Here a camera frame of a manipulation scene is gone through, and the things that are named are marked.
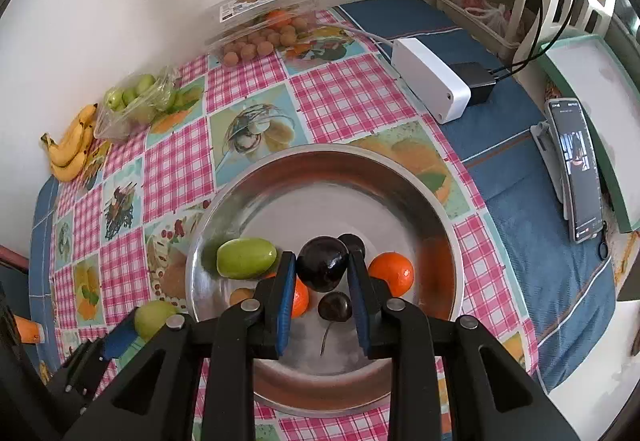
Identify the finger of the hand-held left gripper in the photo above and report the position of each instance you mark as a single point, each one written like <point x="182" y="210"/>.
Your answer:
<point x="120" y="340"/>

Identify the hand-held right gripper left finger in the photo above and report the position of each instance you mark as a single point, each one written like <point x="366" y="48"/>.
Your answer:
<point x="286" y="301"/>

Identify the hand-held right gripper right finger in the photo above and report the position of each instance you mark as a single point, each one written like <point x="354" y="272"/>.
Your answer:
<point x="359" y="306"/>

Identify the orange tangerine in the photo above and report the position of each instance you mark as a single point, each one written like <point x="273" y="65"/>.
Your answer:
<point x="395" y="274"/>
<point x="301" y="299"/>
<point x="278" y="17"/>

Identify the dark purple plum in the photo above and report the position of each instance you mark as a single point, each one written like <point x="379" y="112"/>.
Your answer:
<point x="320" y="264"/>
<point x="334" y="307"/>
<point x="356" y="243"/>

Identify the small green apple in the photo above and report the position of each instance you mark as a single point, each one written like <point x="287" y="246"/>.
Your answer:
<point x="152" y="316"/>

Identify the small brown longan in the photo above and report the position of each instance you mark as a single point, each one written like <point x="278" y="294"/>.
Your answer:
<point x="242" y="296"/>

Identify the green mango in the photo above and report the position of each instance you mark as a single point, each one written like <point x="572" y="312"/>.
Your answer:
<point x="245" y="259"/>

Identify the large steel bowl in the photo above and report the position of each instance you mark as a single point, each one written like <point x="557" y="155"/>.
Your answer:
<point x="325" y="201"/>

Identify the orange packet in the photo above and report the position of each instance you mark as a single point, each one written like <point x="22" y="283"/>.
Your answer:
<point x="27" y="328"/>

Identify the reddish wooden bar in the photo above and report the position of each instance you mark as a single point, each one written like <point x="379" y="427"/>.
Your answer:
<point x="12" y="257"/>

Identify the bunch of yellow bananas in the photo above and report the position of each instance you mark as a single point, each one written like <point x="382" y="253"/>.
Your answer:
<point x="70" y="162"/>

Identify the pink checked tablecloth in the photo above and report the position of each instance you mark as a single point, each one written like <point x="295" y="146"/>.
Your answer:
<point x="350" y="96"/>

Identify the clear plastic tray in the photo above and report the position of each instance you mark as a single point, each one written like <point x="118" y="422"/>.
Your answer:
<point x="115" y="127"/>

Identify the white power box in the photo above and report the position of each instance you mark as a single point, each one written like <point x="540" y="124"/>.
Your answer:
<point x="430" y="76"/>

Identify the pile of green jujubes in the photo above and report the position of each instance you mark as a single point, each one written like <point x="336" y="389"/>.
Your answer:
<point x="116" y="98"/>

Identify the grey phone stand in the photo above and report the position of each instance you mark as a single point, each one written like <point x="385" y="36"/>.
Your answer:
<point x="547" y="146"/>

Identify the pile of brown longans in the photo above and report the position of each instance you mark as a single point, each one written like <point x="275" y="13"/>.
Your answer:
<point x="247" y="52"/>

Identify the black charger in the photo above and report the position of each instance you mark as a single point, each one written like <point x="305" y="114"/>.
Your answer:
<point x="475" y="81"/>

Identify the black smartphone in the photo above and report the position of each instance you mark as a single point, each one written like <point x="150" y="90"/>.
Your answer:
<point x="580" y="171"/>

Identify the clear plastic lidded box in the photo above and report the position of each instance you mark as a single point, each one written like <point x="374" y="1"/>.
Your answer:
<point x="250" y="1"/>

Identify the white plastic bag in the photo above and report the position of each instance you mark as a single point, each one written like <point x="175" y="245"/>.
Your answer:
<point x="492" y="18"/>

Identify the green framed white board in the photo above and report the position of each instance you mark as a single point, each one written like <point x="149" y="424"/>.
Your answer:
<point x="590" y="81"/>

